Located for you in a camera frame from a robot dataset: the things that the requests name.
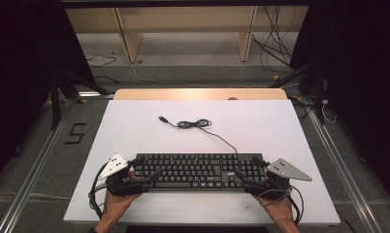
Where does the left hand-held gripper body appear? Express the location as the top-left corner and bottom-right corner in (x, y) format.
(97, 152), (151, 197)

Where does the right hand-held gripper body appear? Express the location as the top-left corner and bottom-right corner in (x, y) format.
(244, 157), (313, 201)

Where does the black computer keyboard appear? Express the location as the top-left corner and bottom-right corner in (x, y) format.
(133, 152), (269, 192)

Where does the person's left hand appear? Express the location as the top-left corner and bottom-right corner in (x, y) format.
(102, 191), (142, 218)

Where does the person's right hand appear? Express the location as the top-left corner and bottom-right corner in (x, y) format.
(252, 194), (296, 224)

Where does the white board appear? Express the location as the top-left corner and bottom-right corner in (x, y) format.
(62, 99), (341, 226)

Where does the black metal stand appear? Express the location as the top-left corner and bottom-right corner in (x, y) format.
(49, 69), (110, 130)
(269, 57), (327, 125)

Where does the light wooden table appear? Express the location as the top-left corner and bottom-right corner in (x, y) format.
(114, 87), (288, 101)

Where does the dark curtain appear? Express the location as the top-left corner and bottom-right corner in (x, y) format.
(0, 0), (97, 188)
(289, 0), (390, 208)

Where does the light wooden shelf unit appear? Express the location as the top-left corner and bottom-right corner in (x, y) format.
(65, 5), (310, 64)

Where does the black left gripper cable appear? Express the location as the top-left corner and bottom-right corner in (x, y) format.
(87, 163), (109, 219)

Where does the long metal floor rail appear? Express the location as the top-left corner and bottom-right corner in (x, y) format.
(0, 106), (75, 233)
(304, 96), (384, 233)

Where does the black keyboard cable with plug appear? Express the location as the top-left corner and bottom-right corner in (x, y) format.
(157, 116), (240, 155)

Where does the short white cable loop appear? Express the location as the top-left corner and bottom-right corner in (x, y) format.
(320, 99), (338, 125)

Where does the short metal rail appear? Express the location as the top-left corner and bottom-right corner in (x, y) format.
(77, 91), (115, 99)

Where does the thin black floor cable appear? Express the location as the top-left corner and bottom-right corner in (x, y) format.
(85, 52), (118, 68)

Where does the bundle of black floor cables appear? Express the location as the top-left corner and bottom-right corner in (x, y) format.
(250, 5), (301, 74)

